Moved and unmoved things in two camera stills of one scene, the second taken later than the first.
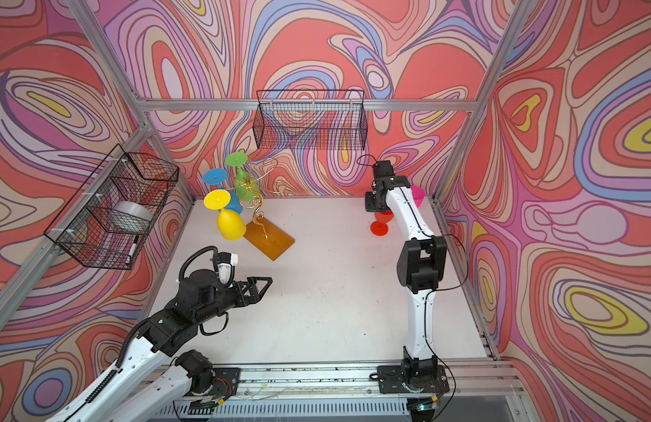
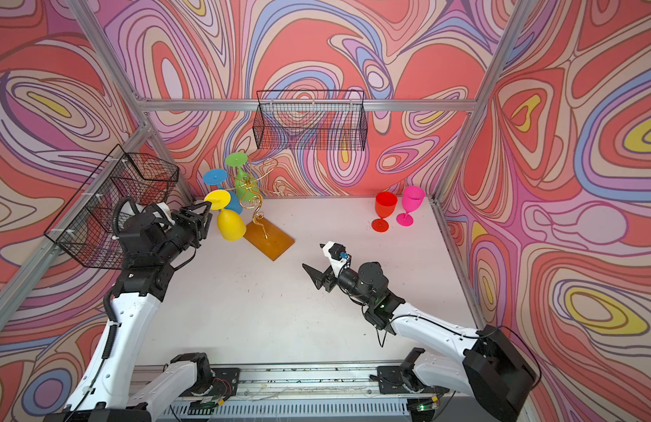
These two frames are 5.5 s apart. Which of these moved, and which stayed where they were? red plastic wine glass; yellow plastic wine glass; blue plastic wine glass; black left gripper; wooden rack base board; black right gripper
Moved: black right gripper; black left gripper
Stayed: yellow plastic wine glass; wooden rack base board; blue plastic wine glass; red plastic wine glass
